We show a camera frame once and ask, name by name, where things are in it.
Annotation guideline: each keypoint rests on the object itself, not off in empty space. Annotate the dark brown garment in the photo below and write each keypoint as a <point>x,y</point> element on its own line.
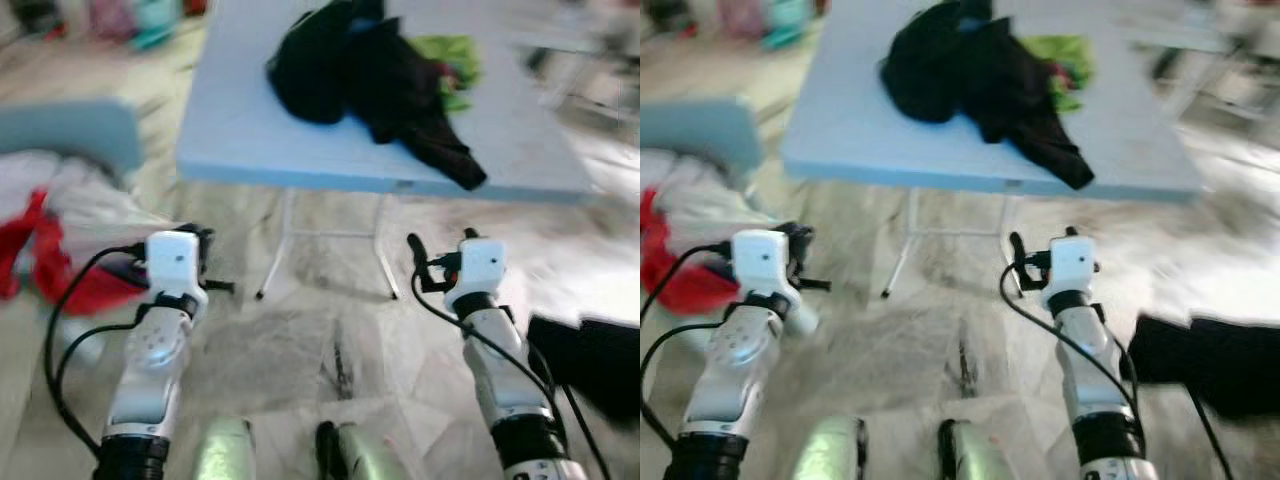
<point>410,100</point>
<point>1030,100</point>

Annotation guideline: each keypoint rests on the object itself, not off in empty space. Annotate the pink backpack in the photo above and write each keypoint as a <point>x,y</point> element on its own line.
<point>110,18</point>
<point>747,18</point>

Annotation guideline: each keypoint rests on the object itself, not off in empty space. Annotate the white side table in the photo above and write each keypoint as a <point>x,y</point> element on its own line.
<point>1220,40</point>
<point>590,40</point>

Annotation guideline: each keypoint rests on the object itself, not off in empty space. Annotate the silver robot left leg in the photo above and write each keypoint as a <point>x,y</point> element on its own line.
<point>225,455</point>
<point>830,455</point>

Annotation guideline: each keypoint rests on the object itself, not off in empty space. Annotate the red and white jersey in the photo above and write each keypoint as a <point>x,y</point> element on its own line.
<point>700,295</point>
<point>90,295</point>

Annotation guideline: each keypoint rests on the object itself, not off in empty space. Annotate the silver robot right leg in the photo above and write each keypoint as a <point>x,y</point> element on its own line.
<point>370,458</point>
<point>985,458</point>

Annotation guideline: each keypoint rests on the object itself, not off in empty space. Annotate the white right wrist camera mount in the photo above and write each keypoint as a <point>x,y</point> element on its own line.
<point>1072,262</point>
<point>480,262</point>

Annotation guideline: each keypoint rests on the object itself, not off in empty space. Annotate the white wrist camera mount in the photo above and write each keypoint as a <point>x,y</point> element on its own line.
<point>1072,262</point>
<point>172,258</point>
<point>760,258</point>
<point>480,262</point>

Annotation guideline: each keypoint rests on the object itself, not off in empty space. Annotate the black soft object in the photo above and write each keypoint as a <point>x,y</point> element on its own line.
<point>590,360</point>
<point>1210,360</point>

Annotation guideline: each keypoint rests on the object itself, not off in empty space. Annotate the silver robot leg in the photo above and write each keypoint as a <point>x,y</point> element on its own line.
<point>830,455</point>
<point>370,458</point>
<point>225,455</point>
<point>985,458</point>

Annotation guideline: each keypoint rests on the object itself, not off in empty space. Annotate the blue plastic basket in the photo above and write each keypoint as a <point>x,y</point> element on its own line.
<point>158,22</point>
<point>792,20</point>

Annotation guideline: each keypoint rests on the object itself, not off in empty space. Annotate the green garment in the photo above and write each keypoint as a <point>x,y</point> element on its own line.
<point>1065,50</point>
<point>455,55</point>

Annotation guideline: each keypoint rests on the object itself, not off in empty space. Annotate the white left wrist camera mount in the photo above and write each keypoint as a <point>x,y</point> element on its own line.
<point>760,258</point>
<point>172,258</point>

